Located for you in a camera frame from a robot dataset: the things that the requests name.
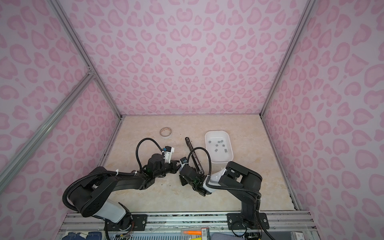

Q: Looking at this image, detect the white tape roll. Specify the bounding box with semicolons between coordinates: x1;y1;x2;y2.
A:
159;127;173;139

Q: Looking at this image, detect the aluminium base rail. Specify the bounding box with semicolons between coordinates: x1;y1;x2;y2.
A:
56;211;320;240

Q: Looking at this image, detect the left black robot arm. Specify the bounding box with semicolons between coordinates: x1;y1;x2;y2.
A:
62;154;181;226

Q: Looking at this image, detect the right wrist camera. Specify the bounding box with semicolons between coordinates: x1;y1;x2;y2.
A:
180;157;189;169

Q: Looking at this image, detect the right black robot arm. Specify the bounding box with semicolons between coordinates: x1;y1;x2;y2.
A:
180;162;269;231

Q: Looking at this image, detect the white plastic tray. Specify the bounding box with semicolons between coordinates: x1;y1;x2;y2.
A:
205;131;234;164

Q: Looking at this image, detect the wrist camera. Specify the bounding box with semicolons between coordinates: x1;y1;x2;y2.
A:
162;146;175;164
180;157;189;169

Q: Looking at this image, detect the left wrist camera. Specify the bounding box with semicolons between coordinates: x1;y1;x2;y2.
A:
162;146;175;164

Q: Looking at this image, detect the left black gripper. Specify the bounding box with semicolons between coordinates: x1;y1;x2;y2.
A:
154;159;182;179

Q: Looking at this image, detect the black stapler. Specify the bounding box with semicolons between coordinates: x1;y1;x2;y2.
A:
185;137;205;176

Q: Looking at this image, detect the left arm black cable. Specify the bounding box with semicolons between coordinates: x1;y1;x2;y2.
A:
135;137;164;172

